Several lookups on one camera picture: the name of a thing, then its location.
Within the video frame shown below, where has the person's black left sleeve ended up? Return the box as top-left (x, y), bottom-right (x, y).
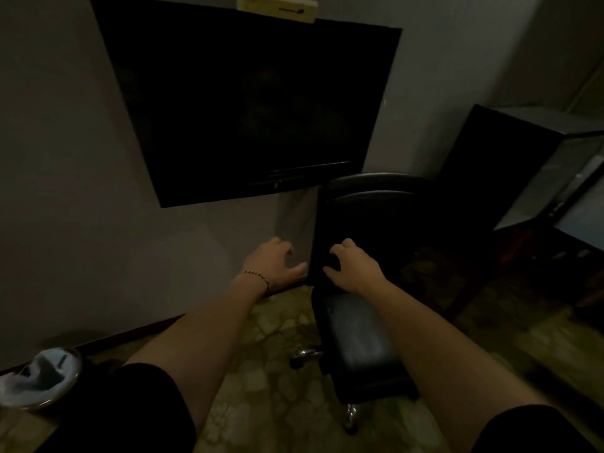
top-left (35, 362), bottom-right (197, 453)

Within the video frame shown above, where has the person's black right sleeve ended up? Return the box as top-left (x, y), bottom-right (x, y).
top-left (471, 404), bottom-right (600, 453)

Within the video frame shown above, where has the braided wrist bracelet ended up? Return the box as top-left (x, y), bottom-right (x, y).
top-left (240, 270), bottom-right (272, 294)

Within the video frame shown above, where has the person's left hand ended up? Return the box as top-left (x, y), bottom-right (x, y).
top-left (235, 237), bottom-right (308, 294)

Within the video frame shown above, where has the black bin with white liner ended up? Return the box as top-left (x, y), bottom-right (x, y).
top-left (0, 346), bottom-right (84, 411)

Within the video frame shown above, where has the person's left forearm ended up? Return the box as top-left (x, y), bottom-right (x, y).
top-left (125, 276), bottom-right (270, 432)

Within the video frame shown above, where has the person's black sleeve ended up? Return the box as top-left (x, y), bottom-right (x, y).
top-left (35, 362), bottom-right (197, 453)
top-left (471, 404), bottom-right (600, 453)

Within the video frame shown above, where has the person's right forearm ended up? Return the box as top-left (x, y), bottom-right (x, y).
top-left (372, 280), bottom-right (551, 451)

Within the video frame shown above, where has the black mini fridge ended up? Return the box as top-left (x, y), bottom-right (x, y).
top-left (436, 104), bottom-right (604, 253)

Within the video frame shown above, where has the black television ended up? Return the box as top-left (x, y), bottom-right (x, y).
top-left (88, 0), bottom-right (403, 208)

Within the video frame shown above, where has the person's right hand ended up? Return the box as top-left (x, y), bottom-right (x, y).
top-left (322, 238), bottom-right (390, 296)

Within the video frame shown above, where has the black office chair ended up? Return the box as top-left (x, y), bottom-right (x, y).
top-left (288, 172), bottom-right (440, 435)

